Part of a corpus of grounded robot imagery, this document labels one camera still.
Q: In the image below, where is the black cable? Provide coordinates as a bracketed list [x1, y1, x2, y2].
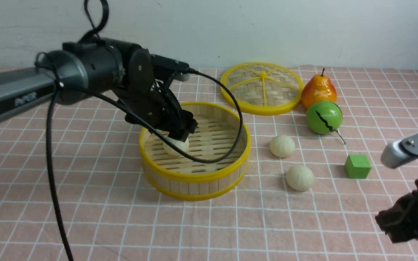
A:
[35, 0, 245, 261]

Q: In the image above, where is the orange toy pear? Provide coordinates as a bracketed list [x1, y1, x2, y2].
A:
[301, 68, 337, 109]

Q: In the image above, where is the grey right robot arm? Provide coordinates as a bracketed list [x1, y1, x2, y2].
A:
[375, 133, 418, 244]

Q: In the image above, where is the green foam cube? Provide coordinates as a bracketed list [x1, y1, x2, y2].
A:
[344, 154, 372, 179]

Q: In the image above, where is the green toy watermelon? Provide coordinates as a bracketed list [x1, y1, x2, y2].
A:
[306, 100, 346, 144]

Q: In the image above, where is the white steamed bun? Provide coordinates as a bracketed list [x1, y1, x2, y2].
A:
[285, 165, 315, 192]
[163, 137, 189, 157]
[269, 135, 296, 158]

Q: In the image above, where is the bamboo steamer tray yellow rim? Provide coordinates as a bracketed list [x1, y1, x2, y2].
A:
[139, 101, 251, 201]

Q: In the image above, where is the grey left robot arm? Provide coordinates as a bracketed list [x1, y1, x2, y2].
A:
[0, 38, 197, 141]

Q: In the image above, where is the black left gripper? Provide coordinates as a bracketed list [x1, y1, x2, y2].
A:
[116, 54, 198, 141]

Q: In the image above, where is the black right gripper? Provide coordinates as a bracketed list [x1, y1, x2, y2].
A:
[375, 179, 418, 244]

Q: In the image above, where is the yellow bamboo steamer lid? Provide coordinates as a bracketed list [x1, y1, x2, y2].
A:
[220, 62, 304, 116]

